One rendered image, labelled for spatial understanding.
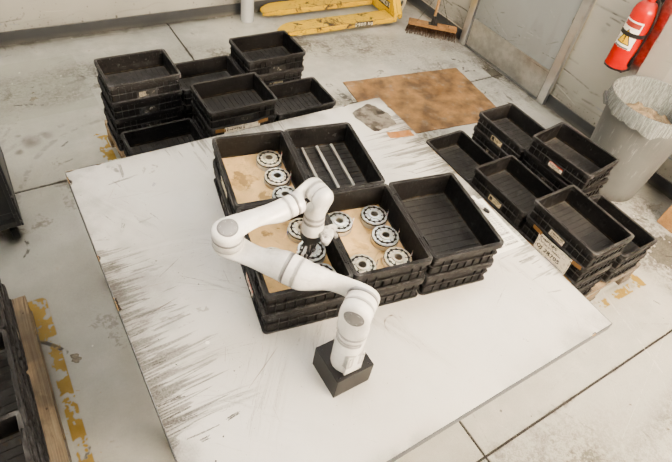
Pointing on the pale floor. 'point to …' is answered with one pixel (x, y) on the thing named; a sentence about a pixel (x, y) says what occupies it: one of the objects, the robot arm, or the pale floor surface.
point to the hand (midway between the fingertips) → (307, 257)
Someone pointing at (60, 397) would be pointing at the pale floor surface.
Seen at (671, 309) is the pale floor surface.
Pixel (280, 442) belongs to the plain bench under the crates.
